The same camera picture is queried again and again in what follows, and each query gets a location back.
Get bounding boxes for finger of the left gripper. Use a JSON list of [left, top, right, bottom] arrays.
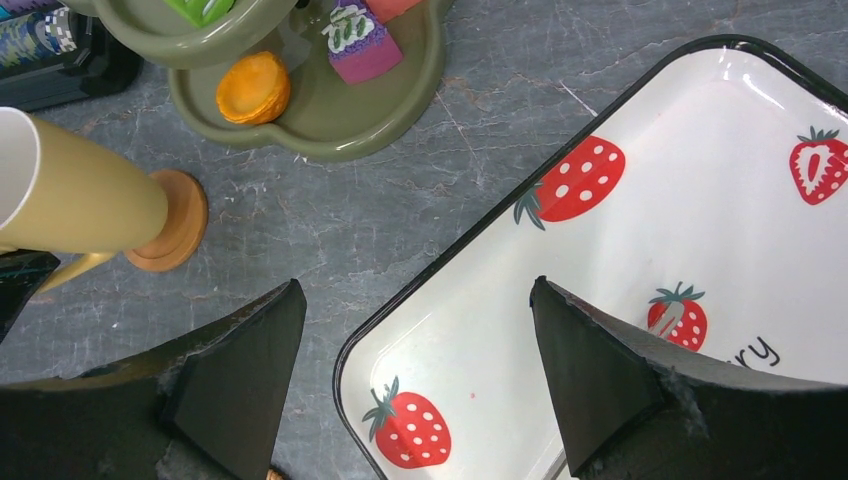
[[0, 250, 60, 340]]

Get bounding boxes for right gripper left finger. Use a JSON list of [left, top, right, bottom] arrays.
[[1, 280, 307, 479]]

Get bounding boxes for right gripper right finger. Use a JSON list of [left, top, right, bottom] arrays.
[[530, 277, 847, 479]]

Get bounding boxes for yellow ceramic mug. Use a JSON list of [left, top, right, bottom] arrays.
[[1, 107, 168, 292]]

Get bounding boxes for light brown round coaster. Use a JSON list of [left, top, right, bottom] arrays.
[[124, 169, 208, 272]]

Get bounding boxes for strawberry print serving tray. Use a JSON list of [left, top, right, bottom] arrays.
[[333, 35, 847, 479]]

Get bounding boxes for orange macaron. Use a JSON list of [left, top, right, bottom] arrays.
[[215, 51, 291, 125]]

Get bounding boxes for green triangular cake slice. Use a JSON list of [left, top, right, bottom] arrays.
[[164, 0, 235, 28]]

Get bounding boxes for purple cake slice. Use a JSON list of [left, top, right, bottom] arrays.
[[322, 0, 403, 85]]

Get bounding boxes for metal serving tongs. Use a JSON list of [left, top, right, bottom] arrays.
[[542, 450, 572, 480]]

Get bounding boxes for woven rattan round coaster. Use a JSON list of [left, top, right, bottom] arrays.
[[266, 468, 286, 480]]

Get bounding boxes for pink swirl roll cake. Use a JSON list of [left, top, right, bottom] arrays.
[[366, 0, 421, 24]]

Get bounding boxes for black poker chip case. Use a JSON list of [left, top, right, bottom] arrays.
[[1, 1, 144, 112]]

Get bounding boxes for green three-tier dessert stand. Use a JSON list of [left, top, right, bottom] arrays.
[[71, 1, 449, 161]]

